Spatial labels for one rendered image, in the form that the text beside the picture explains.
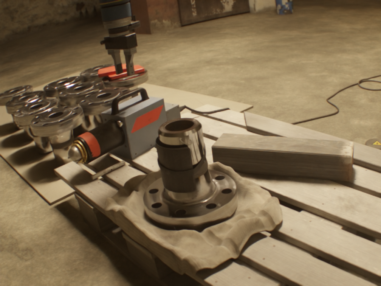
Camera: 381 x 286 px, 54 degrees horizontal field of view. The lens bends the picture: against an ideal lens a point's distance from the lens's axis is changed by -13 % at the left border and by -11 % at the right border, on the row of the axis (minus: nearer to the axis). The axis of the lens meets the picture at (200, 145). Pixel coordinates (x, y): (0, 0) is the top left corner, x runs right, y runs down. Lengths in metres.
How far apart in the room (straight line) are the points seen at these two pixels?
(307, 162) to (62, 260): 0.83
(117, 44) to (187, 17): 4.29
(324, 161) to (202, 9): 4.84
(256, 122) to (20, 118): 1.11
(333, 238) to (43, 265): 0.89
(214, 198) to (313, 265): 0.35
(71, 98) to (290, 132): 1.12
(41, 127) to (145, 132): 0.50
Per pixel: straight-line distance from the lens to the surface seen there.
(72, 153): 1.42
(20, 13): 10.22
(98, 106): 1.87
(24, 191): 1.86
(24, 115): 2.04
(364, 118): 2.14
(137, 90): 1.57
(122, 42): 1.47
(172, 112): 1.64
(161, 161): 1.08
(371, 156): 1.38
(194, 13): 5.81
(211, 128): 1.68
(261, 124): 1.62
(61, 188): 1.76
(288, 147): 1.28
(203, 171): 1.09
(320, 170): 1.26
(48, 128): 1.77
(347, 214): 1.12
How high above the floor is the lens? 0.78
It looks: 24 degrees down
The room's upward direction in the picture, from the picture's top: 7 degrees counter-clockwise
